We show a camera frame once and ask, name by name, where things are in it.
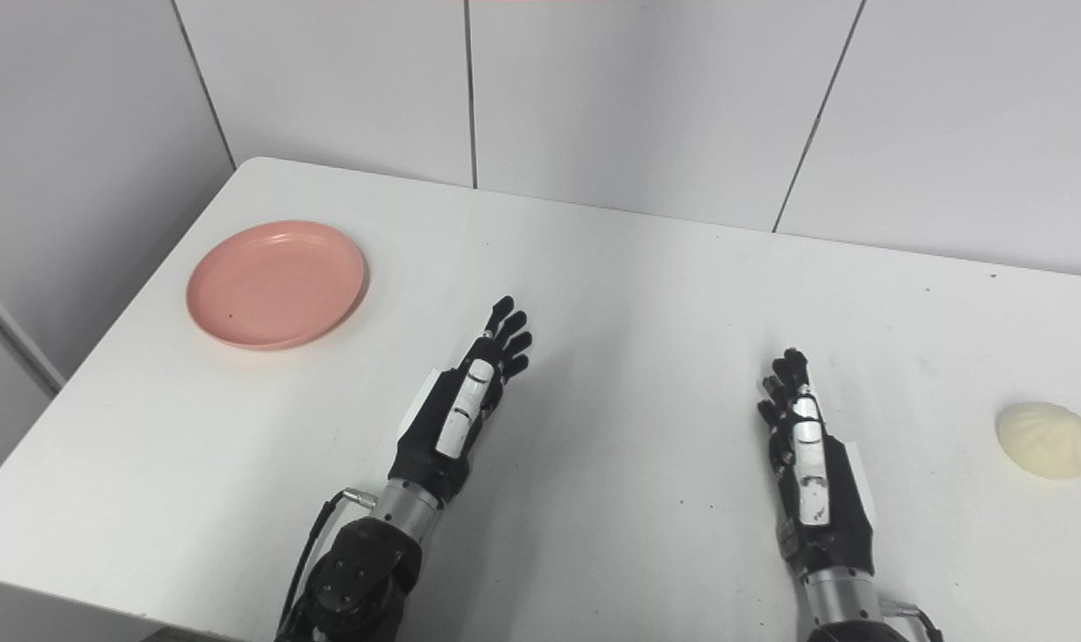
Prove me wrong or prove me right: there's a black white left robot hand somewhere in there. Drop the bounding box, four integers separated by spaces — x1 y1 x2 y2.
387 296 534 507

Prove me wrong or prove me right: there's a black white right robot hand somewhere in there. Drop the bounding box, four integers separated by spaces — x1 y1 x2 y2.
756 348 879 576

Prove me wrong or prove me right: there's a pink round plate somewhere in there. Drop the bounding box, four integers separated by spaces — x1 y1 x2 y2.
186 220 368 351

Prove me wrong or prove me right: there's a white steamed bun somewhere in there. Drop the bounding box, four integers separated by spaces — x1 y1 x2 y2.
994 401 1081 481

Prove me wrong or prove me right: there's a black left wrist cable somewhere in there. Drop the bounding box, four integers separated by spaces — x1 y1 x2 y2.
275 487 381 638

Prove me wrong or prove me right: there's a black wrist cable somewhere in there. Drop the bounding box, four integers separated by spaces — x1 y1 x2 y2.
275 487 381 638
888 602 945 642

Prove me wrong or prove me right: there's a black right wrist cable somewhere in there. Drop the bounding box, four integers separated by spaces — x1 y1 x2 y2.
888 602 945 642

